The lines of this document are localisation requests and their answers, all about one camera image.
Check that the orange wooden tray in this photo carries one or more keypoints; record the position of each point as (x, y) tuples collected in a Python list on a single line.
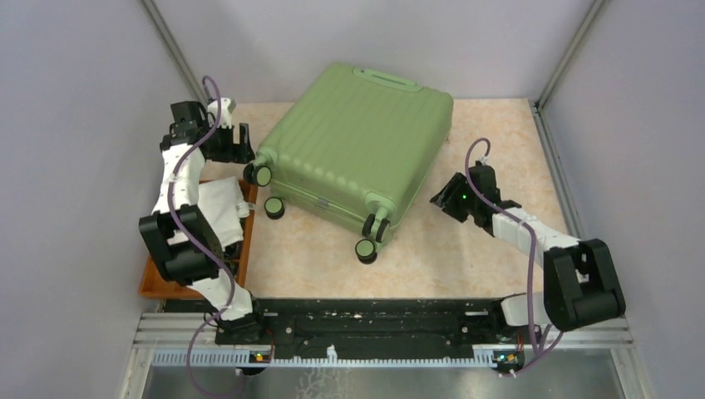
[(154, 283)]

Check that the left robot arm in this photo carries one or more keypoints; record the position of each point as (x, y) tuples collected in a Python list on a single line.
[(182, 151)]

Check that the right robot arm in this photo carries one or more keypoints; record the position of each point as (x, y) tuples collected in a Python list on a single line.
[(580, 283)]

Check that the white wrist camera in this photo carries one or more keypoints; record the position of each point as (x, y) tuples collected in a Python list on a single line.
[(222, 110), (484, 160)]

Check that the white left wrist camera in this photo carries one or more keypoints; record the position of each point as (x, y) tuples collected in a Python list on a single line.
[(222, 110)]

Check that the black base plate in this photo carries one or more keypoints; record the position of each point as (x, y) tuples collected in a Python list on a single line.
[(380, 329)]

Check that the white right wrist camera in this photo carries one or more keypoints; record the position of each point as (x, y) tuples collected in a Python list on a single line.
[(484, 160)]

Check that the white fluffy towel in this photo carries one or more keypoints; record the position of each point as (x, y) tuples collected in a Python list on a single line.
[(222, 204)]

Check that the green suitcase blue lining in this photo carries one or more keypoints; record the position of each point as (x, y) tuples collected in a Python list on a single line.
[(354, 149)]

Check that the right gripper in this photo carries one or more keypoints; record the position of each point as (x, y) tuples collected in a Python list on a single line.
[(446, 198)]

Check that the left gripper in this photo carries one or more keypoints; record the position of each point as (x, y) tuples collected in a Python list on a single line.
[(238, 153)]

